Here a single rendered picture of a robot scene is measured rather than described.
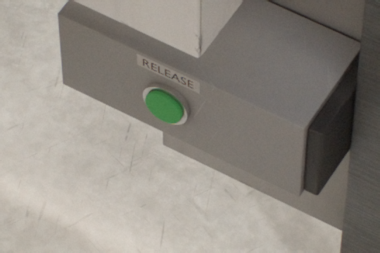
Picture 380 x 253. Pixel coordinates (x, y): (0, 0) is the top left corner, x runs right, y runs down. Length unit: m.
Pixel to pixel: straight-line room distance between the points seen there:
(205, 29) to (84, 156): 1.62
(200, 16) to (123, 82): 0.26
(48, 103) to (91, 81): 1.41
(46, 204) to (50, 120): 0.14
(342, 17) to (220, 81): 0.10
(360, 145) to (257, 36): 0.10
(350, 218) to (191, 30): 0.35
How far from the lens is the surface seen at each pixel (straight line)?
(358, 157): 1.53
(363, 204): 1.57
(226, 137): 1.51
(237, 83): 1.48
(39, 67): 3.01
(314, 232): 2.84
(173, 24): 1.29
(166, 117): 1.52
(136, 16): 1.31
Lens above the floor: 2.35
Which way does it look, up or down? 53 degrees down
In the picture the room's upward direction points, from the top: straight up
